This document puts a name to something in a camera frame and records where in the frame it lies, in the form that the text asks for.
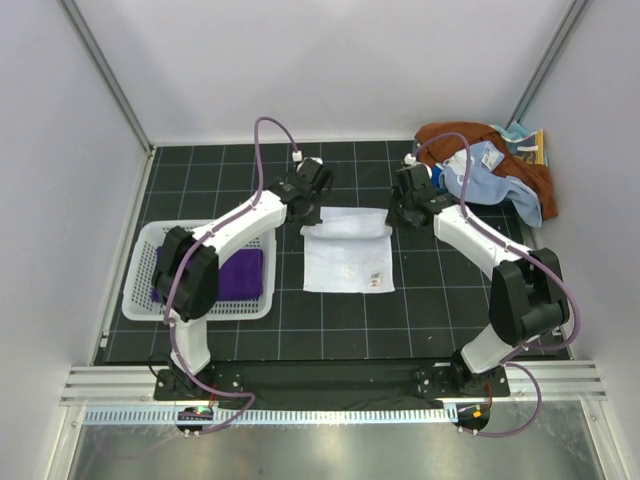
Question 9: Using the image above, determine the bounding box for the black grid mat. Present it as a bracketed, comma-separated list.
[94, 140, 571, 364]

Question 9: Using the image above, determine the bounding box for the white slotted cable duct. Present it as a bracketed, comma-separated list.
[83, 404, 458, 427]

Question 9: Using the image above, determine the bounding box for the white towel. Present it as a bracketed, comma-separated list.
[300, 207, 395, 294]

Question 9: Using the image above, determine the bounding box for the purple towel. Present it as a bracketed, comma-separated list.
[174, 249, 264, 307]

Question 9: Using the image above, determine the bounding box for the yellow patterned cloth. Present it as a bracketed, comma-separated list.
[517, 130, 548, 166]

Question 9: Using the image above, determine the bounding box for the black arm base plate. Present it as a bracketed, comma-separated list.
[154, 359, 510, 410]

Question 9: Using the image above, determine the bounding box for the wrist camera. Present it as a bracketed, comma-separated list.
[402, 153, 431, 175]
[296, 157, 323, 175]

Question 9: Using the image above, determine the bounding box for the aluminium front rail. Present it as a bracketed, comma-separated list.
[60, 360, 607, 405]

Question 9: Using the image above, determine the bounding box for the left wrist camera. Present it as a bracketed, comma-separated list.
[296, 157, 323, 175]

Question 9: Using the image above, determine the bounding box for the light blue towel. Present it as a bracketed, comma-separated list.
[420, 122, 550, 228]

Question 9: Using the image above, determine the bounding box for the aluminium corner post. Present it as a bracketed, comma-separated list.
[55, 0, 154, 154]
[507, 0, 592, 125]

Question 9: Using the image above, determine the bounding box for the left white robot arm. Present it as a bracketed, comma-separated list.
[152, 157, 334, 400]

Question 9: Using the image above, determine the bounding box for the white plastic mesh basket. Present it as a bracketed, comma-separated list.
[122, 219, 277, 322]

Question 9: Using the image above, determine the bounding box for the right aluminium corner post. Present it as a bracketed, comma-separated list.
[507, 0, 592, 125]

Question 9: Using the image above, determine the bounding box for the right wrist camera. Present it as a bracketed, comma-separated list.
[402, 153, 431, 175]

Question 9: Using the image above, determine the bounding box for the brown towel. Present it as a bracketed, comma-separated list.
[413, 121, 558, 228]

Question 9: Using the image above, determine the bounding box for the left aluminium corner post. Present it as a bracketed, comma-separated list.
[55, 0, 154, 154]

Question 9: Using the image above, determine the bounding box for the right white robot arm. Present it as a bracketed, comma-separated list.
[386, 164, 570, 396]

